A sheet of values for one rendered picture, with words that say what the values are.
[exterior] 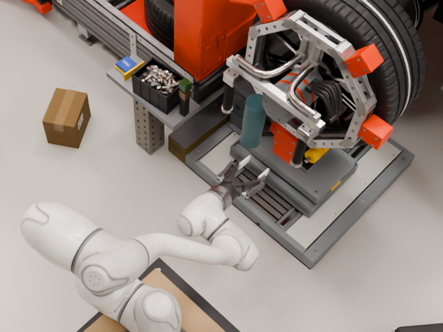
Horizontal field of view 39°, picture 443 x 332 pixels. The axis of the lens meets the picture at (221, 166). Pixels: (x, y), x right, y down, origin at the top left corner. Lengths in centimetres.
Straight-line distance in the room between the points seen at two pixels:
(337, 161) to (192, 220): 114
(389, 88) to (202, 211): 76
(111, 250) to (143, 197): 148
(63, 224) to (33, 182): 155
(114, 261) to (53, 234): 17
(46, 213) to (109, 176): 150
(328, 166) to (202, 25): 90
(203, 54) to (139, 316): 113
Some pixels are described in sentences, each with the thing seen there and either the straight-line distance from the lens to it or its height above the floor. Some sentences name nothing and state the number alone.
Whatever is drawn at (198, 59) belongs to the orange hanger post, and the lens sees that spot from 268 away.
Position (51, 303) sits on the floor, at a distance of 283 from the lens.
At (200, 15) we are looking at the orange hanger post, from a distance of 251.
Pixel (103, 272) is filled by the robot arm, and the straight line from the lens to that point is 151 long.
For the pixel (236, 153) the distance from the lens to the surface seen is 300.
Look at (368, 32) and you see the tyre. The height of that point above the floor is 115.
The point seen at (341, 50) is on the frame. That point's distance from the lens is 214.
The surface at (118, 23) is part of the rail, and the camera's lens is 323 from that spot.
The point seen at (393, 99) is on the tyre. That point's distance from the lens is 226.
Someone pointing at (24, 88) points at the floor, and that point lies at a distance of 350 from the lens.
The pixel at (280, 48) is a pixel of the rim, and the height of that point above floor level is 77.
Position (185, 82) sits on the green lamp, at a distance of 257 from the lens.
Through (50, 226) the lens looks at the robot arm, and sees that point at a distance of 160.
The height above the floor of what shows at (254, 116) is 70.
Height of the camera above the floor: 260
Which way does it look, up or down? 56 degrees down
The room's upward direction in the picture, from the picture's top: 7 degrees clockwise
